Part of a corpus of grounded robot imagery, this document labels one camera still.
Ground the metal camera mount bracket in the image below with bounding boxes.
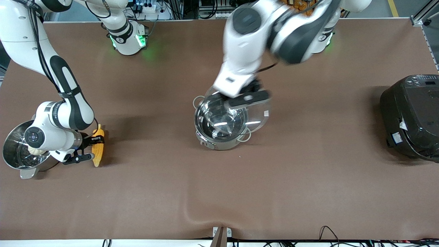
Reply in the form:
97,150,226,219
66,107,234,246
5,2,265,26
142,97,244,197
212,226,232,247

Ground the glass pot lid with knob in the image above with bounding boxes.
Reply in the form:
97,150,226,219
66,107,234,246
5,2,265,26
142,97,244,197
205,85,272,133

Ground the perforated steel steamer plate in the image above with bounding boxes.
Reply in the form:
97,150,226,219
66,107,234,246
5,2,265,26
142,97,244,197
14,148,52,166

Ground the black rice cooker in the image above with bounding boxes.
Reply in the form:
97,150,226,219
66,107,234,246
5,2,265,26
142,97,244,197
380,74,439,162

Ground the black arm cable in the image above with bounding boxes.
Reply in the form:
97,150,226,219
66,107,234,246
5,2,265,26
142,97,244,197
21,0,62,91
257,63,279,73

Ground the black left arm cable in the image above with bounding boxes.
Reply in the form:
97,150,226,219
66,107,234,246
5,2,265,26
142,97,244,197
257,63,279,73

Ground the steel steamer pot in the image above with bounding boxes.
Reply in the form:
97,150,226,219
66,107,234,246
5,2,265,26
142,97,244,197
2,120,61,179

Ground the pile of orange toys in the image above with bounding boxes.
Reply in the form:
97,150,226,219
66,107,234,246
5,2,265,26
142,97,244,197
280,0,316,16

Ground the brown table mat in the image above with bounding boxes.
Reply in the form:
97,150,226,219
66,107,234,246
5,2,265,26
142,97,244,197
0,19,439,240

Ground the electric steel pot with handles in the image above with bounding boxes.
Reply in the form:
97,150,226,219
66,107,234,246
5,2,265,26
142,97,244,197
194,93,252,150

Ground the yellow corn cob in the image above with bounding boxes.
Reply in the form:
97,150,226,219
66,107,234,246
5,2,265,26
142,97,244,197
92,124,105,167

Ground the aluminium frame profile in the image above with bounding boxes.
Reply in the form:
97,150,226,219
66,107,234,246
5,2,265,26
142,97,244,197
411,0,439,71

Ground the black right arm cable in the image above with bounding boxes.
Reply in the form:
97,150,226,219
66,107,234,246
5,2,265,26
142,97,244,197
21,0,62,91

